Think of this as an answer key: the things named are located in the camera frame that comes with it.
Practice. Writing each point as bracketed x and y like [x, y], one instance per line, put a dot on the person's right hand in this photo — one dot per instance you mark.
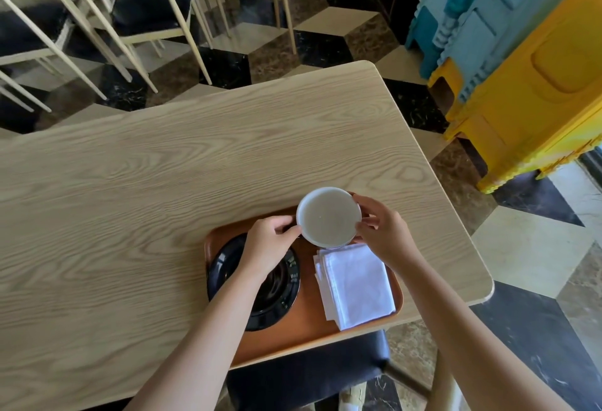
[388, 236]

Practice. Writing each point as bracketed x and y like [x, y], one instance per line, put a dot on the person's left hand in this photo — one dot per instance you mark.
[263, 248]

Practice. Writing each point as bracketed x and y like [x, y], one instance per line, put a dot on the person's right thumb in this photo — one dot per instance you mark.
[370, 223]

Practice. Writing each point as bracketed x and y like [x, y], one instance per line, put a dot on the person's left thumb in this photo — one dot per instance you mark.
[291, 232]

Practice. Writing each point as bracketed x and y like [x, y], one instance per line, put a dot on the white ceramic bowl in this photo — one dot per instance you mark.
[328, 216]

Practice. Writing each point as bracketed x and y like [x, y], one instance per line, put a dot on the person's right forearm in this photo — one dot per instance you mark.
[465, 345]

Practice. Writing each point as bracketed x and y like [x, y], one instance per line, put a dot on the person's left forearm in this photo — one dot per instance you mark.
[197, 349]

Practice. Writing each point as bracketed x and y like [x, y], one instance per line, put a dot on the folded white napkins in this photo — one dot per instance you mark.
[357, 283]

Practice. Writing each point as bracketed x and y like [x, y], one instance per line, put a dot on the black round plate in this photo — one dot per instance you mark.
[277, 298]

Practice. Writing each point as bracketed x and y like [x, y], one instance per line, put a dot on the brown serving tray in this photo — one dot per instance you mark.
[305, 312]

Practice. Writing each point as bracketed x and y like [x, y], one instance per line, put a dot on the black cushioned chair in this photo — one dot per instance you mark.
[305, 373]

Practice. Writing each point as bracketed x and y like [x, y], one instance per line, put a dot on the yellow plastic stools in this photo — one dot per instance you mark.
[541, 95]

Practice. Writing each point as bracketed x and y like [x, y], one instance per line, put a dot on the blue plastic stools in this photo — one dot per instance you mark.
[498, 11]

